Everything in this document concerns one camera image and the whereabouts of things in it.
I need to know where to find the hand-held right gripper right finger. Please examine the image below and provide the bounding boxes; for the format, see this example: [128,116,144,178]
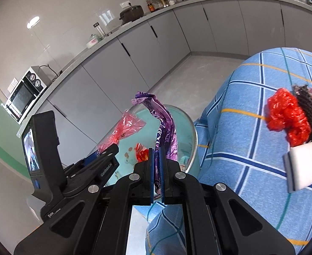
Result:
[160,147,296,255]

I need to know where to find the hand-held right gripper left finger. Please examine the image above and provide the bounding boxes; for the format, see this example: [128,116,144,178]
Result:
[14,149,156,255]

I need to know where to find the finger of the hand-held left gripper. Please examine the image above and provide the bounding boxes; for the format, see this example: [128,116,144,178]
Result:
[83,151,103,165]
[63,143,120,197]

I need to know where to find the red plastic bag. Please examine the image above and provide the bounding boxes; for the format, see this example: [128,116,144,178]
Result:
[135,143,150,162]

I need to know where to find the light teal waste bin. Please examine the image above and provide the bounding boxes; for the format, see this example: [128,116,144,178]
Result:
[93,103,200,184]

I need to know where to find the pink cellophane wrapper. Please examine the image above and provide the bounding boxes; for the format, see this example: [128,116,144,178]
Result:
[96,112,147,154]

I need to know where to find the purple foil wrapper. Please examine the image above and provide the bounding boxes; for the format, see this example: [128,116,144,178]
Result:
[131,91,178,194]

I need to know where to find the red mesh net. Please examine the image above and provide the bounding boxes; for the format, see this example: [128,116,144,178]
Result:
[267,88,312,147]

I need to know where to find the white sponge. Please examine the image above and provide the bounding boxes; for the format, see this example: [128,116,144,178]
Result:
[283,141,312,193]

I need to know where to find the white microwave oven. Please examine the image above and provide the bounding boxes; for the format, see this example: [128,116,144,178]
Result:
[5,66,48,125]

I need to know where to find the blue checked tablecloth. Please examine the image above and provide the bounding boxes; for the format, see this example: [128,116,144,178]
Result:
[145,47,312,255]

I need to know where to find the glass bottle with black lid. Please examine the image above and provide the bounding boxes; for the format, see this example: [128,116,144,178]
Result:
[93,23,106,38]

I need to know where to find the dark pressure cooker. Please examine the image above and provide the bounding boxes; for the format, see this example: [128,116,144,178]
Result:
[119,5,145,23]

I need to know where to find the grey kitchen counter cabinets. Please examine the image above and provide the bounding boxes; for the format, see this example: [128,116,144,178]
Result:
[4,0,312,165]

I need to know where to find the black power cable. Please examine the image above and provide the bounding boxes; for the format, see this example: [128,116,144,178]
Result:
[39,64,63,83]

